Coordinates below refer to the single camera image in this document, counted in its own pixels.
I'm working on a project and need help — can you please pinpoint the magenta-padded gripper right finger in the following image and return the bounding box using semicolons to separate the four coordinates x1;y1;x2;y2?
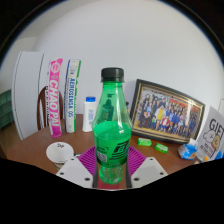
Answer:
125;145;168;188

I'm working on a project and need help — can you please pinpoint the framed group photo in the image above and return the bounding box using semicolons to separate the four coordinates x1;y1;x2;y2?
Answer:
129;78;206;145

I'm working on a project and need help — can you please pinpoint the white and green shuttlecock tube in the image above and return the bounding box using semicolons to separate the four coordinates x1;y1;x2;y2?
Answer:
64;59;82;134

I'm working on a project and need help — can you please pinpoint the green plastic drink bottle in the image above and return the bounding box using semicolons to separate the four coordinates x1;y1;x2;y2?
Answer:
91;67;134;186

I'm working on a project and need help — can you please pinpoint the white bottle with blue cap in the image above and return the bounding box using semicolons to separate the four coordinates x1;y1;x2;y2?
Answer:
82;96;98;133

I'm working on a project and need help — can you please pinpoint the white patterned ceramic cup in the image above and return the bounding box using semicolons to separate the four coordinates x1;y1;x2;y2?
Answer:
45;141;75;164

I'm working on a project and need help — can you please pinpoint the flat round red coaster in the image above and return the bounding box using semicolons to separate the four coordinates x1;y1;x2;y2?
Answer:
96;179;129;190

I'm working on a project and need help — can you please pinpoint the brown wooden chair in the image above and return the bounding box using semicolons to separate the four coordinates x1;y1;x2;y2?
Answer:
36;85;64;131

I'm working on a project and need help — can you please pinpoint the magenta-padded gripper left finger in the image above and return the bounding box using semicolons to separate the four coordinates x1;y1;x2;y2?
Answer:
55;145;98;188

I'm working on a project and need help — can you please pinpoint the white paper gift bag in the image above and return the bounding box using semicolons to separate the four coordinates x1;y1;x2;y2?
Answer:
195;105;224;163

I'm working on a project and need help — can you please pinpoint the pink shuttlecock tube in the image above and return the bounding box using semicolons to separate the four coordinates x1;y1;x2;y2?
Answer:
47;58;64;138

